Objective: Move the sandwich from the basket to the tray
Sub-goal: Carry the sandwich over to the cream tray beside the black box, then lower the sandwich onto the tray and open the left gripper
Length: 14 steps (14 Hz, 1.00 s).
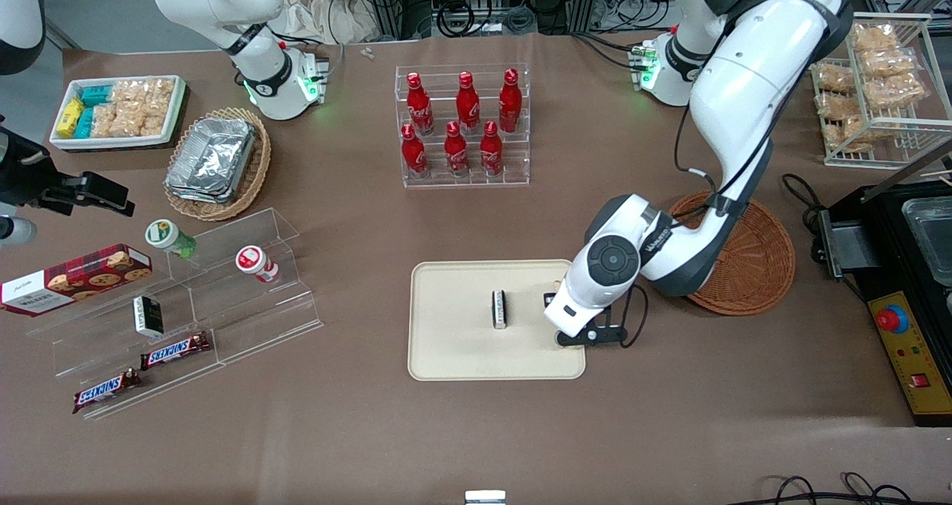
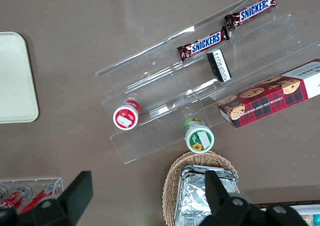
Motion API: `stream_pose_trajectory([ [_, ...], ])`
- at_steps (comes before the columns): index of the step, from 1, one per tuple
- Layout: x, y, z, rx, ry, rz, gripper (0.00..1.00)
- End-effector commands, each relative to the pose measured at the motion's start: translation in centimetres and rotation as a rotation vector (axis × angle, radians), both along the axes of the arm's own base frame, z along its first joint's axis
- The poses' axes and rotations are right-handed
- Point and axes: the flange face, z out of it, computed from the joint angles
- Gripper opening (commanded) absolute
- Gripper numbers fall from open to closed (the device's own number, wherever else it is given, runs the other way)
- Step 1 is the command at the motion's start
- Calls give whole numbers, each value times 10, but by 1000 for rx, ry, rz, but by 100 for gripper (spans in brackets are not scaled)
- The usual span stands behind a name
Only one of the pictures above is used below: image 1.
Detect red plaid cookie box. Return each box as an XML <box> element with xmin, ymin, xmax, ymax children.
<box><xmin>0</xmin><ymin>243</ymin><xmax>154</xmax><ymax>318</ymax></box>

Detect black floor cables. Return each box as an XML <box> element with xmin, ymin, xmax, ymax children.
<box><xmin>744</xmin><ymin>472</ymin><xmax>952</xmax><ymax>505</ymax></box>

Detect small black carton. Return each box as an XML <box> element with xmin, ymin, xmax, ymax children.
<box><xmin>132</xmin><ymin>295</ymin><xmax>165</xmax><ymax>339</ymax></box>

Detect coiled black cable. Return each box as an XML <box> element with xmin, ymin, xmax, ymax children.
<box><xmin>435</xmin><ymin>0</ymin><xmax>477</xmax><ymax>39</ymax></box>

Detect clear rice cracker packet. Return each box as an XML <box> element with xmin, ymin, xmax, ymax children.
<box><xmin>866</xmin><ymin>74</ymin><xmax>927</xmax><ymax>113</ymax></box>
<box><xmin>816</xmin><ymin>65</ymin><xmax>858</xmax><ymax>94</ymax></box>
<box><xmin>816</xmin><ymin>92</ymin><xmax>863</xmax><ymax>120</ymax></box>
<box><xmin>826</xmin><ymin>115</ymin><xmax>886</xmax><ymax>154</ymax></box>
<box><xmin>123</xmin><ymin>79</ymin><xmax>176</xmax><ymax>138</ymax></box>
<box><xmin>859</xmin><ymin>50</ymin><xmax>917</xmax><ymax>79</ymax></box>
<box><xmin>91</xmin><ymin>102</ymin><xmax>121</xmax><ymax>138</ymax></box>
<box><xmin>850</xmin><ymin>23</ymin><xmax>899</xmax><ymax>54</ymax></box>
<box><xmin>112</xmin><ymin>80</ymin><xmax>149</xmax><ymax>110</ymax></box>

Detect beige plastic tray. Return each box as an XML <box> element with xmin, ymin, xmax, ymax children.
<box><xmin>408</xmin><ymin>260</ymin><xmax>587</xmax><ymax>382</ymax></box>

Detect clear acrylic bottle rack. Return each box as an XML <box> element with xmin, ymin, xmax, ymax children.
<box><xmin>394</xmin><ymin>62</ymin><xmax>531</xmax><ymax>189</ymax></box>

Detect stacked aluminium foil trays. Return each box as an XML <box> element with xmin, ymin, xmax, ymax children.
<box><xmin>164</xmin><ymin>117</ymin><xmax>258</xmax><ymax>205</ymax></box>

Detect oval tan wicker basket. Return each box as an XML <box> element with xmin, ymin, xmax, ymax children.
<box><xmin>164</xmin><ymin>106</ymin><xmax>272</xmax><ymax>222</ymax></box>

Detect green lid drink bottle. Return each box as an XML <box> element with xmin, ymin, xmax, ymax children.
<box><xmin>144</xmin><ymin>219</ymin><xmax>199</xmax><ymax>260</ymax></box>

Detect red cola bottle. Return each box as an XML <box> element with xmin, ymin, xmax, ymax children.
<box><xmin>401</xmin><ymin>123</ymin><xmax>430</xmax><ymax>181</ymax></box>
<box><xmin>498</xmin><ymin>68</ymin><xmax>523</xmax><ymax>135</ymax></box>
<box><xmin>444</xmin><ymin>120</ymin><xmax>470</xmax><ymax>179</ymax></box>
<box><xmin>455</xmin><ymin>71</ymin><xmax>481</xmax><ymax>136</ymax></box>
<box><xmin>406</xmin><ymin>72</ymin><xmax>435</xmax><ymax>136</ymax></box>
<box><xmin>480</xmin><ymin>120</ymin><xmax>504</xmax><ymax>178</ymax></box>

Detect white rectangular snack tray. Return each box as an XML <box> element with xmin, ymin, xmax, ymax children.
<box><xmin>49</xmin><ymin>74</ymin><xmax>187</xmax><ymax>151</ymax></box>

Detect yellow snack packet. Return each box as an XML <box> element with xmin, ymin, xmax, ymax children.
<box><xmin>57</xmin><ymin>97</ymin><xmax>85</xmax><ymax>136</ymax></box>

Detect black yellow control box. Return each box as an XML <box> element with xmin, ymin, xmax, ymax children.
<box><xmin>863</xmin><ymin>286</ymin><xmax>952</xmax><ymax>427</ymax></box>

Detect clear acrylic tiered shelf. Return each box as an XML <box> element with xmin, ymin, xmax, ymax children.
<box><xmin>26</xmin><ymin>208</ymin><xmax>325</xmax><ymax>422</ymax></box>

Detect snickers chocolate bar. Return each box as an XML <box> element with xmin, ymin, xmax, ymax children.
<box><xmin>139</xmin><ymin>331</ymin><xmax>212</xmax><ymax>372</ymax></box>
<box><xmin>71</xmin><ymin>368</ymin><xmax>143</xmax><ymax>415</ymax></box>

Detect red lid drink bottle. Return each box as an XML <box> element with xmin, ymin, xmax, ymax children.
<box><xmin>235</xmin><ymin>245</ymin><xmax>282</xmax><ymax>284</ymax></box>

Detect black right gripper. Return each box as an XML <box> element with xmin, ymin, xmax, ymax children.
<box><xmin>0</xmin><ymin>129</ymin><xmax>136</xmax><ymax>217</ymax></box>

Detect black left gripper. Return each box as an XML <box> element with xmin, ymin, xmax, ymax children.
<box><xmin>541</xmin><ymin>289</ymin><xmax>630</xmax><ymax>349</ymax></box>

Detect crumpled beige cloth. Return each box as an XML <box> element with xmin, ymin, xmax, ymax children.
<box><xmin>281</xmin><ymin>0</ymin><xmax>382</xmax><ymax>46</ymax></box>

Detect round brown wicker basket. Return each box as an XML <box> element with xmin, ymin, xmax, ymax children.
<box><xmin>666</xmin><ymin>190</ymin><xmax>797</xmax><ymax>317</ymax></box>

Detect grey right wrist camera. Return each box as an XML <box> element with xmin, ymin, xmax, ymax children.
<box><xmin>0</xmin><ymin>217</ymin><xmax>37</xmax><ymax>248</ymax></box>

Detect white wire rack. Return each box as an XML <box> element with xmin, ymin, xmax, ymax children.
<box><xmin>809</xmin><ymin>12</ymin><xmax>952</xmax><ymax>169</ymax></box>

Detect black tabletop appliance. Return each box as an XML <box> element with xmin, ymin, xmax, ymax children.
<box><xmin>811</xmin><ymin>144</ymin><xmax>952</xmax><ymax>305</ymax></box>

